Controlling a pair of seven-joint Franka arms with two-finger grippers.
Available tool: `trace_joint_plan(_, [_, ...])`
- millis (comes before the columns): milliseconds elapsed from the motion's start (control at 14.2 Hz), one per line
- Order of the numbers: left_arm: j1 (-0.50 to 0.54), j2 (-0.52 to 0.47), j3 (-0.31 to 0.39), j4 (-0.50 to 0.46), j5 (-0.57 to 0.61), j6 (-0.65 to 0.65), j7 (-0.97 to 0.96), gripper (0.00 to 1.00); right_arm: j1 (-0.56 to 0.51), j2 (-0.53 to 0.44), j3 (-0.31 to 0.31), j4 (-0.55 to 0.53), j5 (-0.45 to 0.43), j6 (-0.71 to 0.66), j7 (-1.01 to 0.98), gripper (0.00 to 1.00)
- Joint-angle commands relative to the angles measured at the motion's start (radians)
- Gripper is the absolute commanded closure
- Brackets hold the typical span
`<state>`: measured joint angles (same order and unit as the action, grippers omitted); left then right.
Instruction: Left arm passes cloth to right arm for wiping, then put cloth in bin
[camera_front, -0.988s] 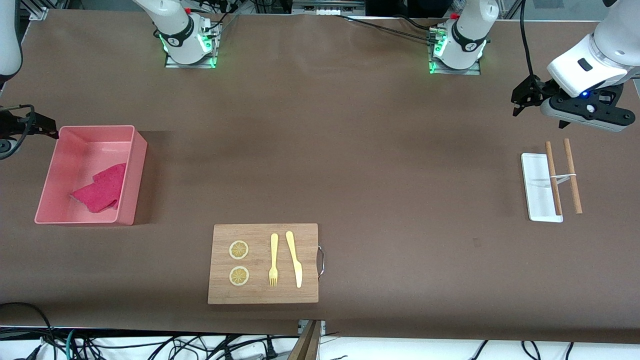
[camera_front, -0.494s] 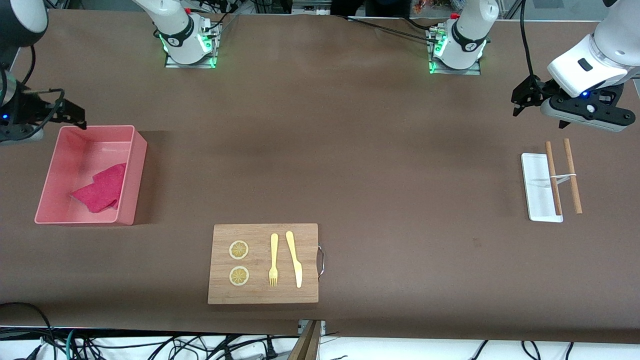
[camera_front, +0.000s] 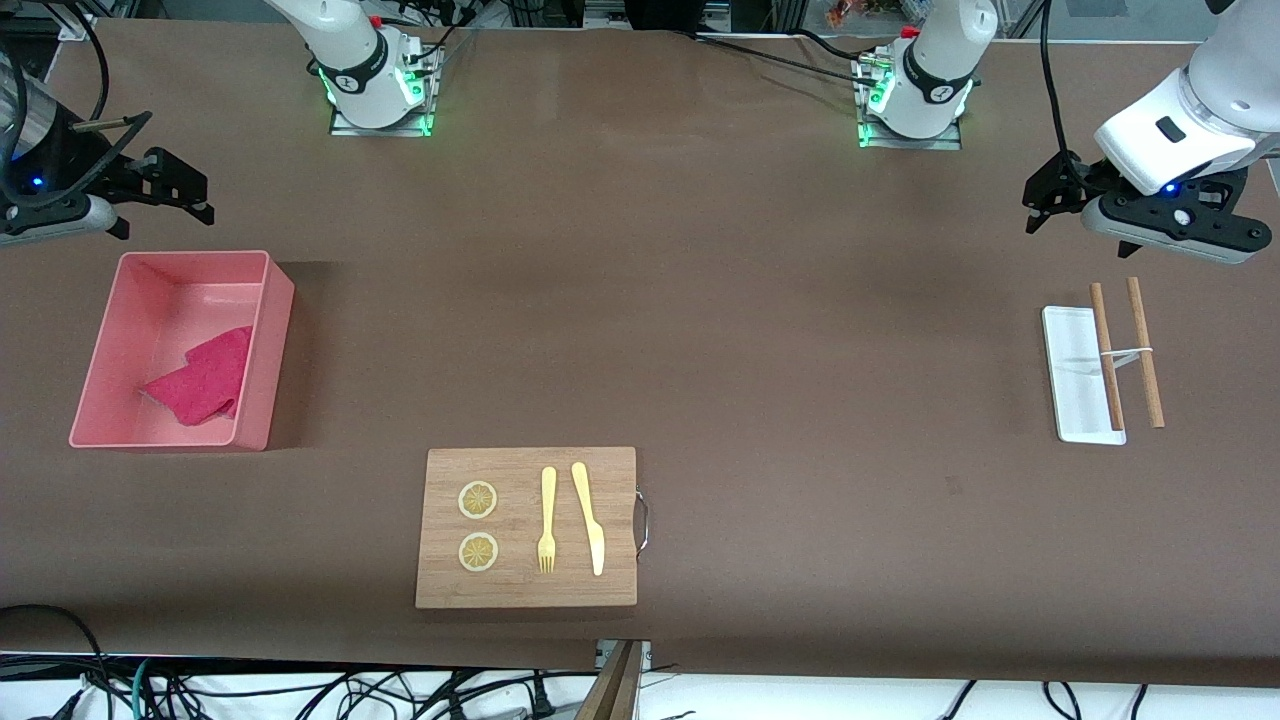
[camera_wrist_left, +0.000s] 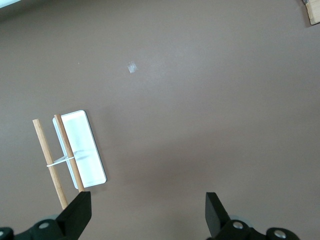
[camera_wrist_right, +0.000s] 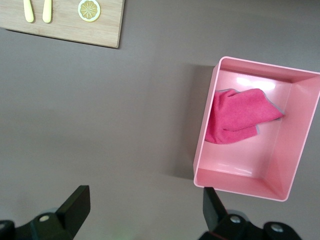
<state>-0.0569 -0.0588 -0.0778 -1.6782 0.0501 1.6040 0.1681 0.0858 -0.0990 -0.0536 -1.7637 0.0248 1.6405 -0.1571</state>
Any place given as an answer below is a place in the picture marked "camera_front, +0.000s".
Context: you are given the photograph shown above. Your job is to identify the pink and grey cloth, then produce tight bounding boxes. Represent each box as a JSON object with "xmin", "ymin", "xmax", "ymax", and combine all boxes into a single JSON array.
[{"xmin": 140, "ymin": 325, "xmax": 255, "ymax": 429}]

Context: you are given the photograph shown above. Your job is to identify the pink plastic bin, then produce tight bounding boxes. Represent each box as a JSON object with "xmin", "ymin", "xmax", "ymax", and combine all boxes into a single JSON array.
[{"xmin": 68, "ymin": 250, "xmax": 297, "ymax": 453}]

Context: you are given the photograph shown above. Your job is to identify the white rectangular tray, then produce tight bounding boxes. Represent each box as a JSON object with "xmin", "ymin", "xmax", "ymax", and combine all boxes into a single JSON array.
[{"xmin": 1042, "ymin": 305, "xmax": 1128, "ymax": 446}]

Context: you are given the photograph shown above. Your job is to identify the wooden cutting board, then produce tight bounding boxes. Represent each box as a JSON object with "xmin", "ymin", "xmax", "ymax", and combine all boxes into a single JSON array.
[{"xmin": 415, "ymin": 447, "xmax": 651, "ymax": 610}]

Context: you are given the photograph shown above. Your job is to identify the yellow fork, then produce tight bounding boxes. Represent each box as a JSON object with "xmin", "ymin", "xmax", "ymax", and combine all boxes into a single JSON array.
[{"xmin": 537, "ymin": 466, "xmax": 558, "ymax": 575}]

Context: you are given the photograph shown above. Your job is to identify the yellow knife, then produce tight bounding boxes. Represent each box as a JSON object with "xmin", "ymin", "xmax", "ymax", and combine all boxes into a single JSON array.
[{"xmin": 571, "ymin": 461, "xmax": 606, "ymax": 578}]

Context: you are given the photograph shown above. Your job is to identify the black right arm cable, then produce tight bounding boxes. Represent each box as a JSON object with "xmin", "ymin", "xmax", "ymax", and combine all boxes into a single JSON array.
[{"xmin": 0, "ymin": 0, "xmax": 153, "ymax": 207}]

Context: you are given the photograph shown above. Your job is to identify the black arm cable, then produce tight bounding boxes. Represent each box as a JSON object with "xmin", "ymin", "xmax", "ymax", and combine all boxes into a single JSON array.
[
  {"xmin": 0, "ymin": 0, "xmax": 153, "ymax": 207},
  {"xmin": 1038, "ymin": 0, "xmax": 1077, "ymax": 161}
]

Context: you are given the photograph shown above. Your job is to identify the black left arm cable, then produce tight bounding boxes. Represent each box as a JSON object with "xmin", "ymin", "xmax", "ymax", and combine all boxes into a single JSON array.
[{"xmin": 1038, "ymin": 0, "xmax": 1077, "ymax": 161}]

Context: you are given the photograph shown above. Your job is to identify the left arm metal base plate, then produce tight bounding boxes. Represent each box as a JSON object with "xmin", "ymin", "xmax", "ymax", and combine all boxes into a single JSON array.
[{"xmin": 858, "ymin": 55, "xmax": 964, "ymax": 151}]

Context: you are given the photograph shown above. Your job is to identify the aluminium frame corner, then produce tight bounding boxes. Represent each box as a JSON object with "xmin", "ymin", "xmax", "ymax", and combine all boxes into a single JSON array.
[{"xmin": 50, "ymin": 0, "xmax": 97, "ymax": 41}]

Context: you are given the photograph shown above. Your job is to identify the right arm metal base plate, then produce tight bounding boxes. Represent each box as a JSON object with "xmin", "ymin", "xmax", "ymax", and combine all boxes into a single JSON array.
[{"xmin": 330, "ymin": 45, "xmax": 438, "ymax": 138}]

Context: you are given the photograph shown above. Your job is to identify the black base cable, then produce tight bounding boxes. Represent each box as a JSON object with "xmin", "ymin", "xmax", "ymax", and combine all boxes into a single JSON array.
[
  {"xmin": 793, "ymin": 28, "xmax": 877, "ymax": 64},
  {"xmin": 400, "ymin": 25, "xmax": 481, "ymax": 71},
  {"xmin": 668, "ymin": 28, "xmax": 883, "ymax": 87}
]

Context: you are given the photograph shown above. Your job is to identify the black looping cable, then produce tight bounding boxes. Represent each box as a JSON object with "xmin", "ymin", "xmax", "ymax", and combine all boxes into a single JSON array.
[{"xmin": 0, "ymin": 604, "xmax": 113, "ymax": 720}]

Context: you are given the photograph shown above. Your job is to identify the silver metal rail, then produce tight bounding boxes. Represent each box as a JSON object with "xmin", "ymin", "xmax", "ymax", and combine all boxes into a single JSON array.
[{"xmin": 585, "ymin": 0, "xmax": 731, "ymax": 31}]

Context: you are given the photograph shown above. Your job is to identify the teal cable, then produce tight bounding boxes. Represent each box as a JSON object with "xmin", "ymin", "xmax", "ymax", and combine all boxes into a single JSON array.
[{"xmin": 130, "ymin": 658, "xmax": 161, "ymax": 720}]

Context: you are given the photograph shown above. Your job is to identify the brown wooden post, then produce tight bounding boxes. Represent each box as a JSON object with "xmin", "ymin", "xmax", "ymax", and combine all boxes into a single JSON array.
[{"xmin": 575, "ymin": 640, "xmax": 644, "ymax": 720}]

